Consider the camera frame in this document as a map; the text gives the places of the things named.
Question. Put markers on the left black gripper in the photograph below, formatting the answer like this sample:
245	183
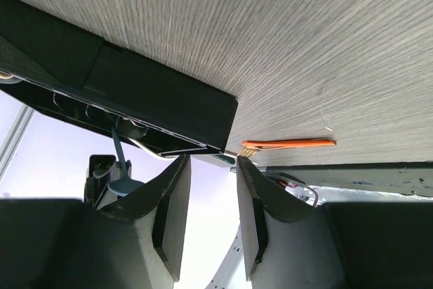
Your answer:
102	170

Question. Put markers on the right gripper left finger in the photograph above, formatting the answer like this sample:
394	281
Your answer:
133	242

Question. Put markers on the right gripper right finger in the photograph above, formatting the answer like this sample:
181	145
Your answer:
290	244

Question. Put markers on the blue silicone spoon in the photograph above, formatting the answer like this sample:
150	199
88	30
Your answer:
125	184

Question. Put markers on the green handled fork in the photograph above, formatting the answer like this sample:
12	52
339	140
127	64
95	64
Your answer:
224	158

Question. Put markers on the large white rice spoon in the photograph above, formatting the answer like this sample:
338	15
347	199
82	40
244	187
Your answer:
151	151

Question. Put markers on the gold fork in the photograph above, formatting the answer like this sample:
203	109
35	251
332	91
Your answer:
249	151

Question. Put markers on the orange plastic utensil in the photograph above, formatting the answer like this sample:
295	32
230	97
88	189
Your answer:
291	143

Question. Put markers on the black utensil tray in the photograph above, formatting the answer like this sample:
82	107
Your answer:
75	76

